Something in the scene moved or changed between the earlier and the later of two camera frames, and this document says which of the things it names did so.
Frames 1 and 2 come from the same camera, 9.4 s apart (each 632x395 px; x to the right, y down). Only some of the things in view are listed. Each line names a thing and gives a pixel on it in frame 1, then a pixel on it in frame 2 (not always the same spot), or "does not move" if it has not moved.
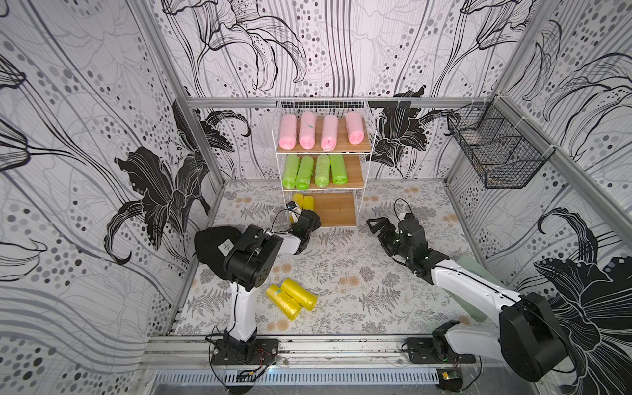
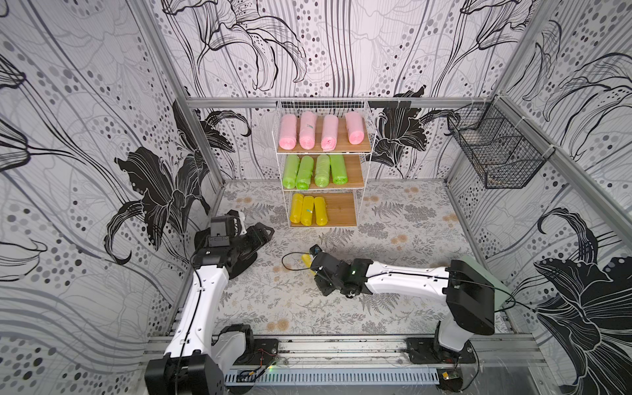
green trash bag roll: (322, 171) does not move
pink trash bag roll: (329, 132) does not move
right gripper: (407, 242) to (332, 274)
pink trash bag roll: (307, 130) does not move
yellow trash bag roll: (309, 202) does not move
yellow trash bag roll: (284, 302) to (307, 261)
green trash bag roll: (305, 172) does not move
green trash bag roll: (338, 169) does not move
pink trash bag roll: (355, 123) does not move
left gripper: (315, 223) to (254, 235)
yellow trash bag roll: (305, 298) to (320, 211)
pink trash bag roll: (288, 132) does not move
